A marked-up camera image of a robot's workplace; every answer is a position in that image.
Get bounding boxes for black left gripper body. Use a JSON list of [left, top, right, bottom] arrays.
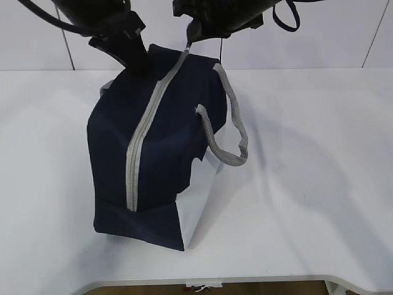
[[88, 10, 146, 62]]

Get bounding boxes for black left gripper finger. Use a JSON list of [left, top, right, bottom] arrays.
[[117, 33, 152, 76]]

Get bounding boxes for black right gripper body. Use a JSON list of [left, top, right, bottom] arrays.
[[173, 0, 264, 43]]

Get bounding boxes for navy blue lunch bag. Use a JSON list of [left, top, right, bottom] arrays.
[[87, 44, 248, 251]]

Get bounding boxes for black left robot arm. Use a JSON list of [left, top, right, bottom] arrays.
[[53, 0, 152, 76]]

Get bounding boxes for white tape under table edge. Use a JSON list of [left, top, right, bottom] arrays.
[[185, 278, 224, 293]]

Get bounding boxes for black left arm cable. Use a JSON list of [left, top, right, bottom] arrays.
[[18, 0, 111, 38]]

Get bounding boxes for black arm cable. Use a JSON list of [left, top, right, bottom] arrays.
[[272, 0, 301, 33], [18, 0, 111, 38]]

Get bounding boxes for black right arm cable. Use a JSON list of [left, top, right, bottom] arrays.
[[272, 0, 301, 33]]

